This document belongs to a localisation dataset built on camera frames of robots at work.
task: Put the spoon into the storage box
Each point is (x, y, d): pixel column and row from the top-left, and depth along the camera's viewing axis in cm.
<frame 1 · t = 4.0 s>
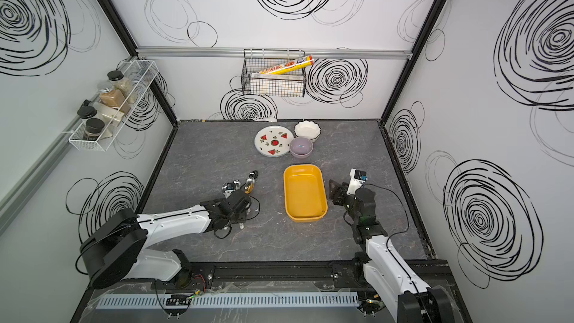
left hand: (241, 213, 88), fingers open
right hand: (336, 183, 84), fingers open
yellow storage box: (305, 192, 93), point 2 cm above the table
watermelon pattern plate: (273, 141, 114), on the table
white scalloped bowl: (308, 129, 117), point 2 cm above the table
purple bowl: (301, 147, 107), point 4 cm above the table

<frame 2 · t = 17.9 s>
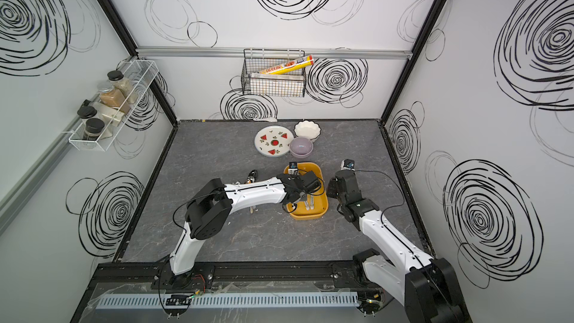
left hand: (298, 192, 91), fingers closed
right hand: (335, 181, 85), fingers open
the named things where they were.

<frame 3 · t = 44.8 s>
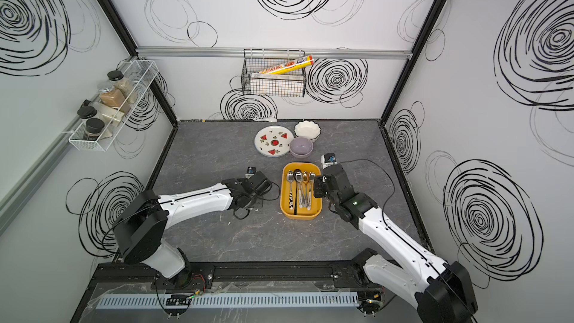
left hand: (256, 199, 88), fingers closed
right hand: (318, 178, 80), fingers open
cow pattern handle spoon: (290, 177, 98), point 2 cm above the table
iridescent ornate spoon: (306, 176, 98), point 3 cm above the table
the other named things where they were.

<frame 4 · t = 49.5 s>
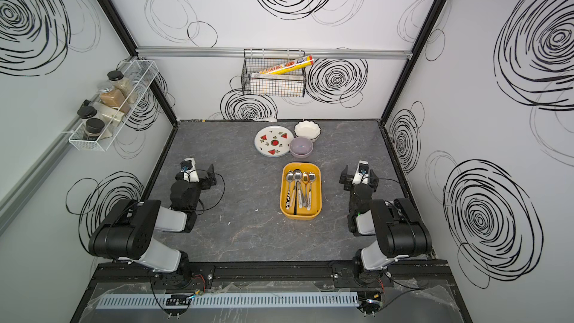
left hand: (199, 165, 90), fingers open
right hand: (361, 169, 88), fingers open
the named things where they were.

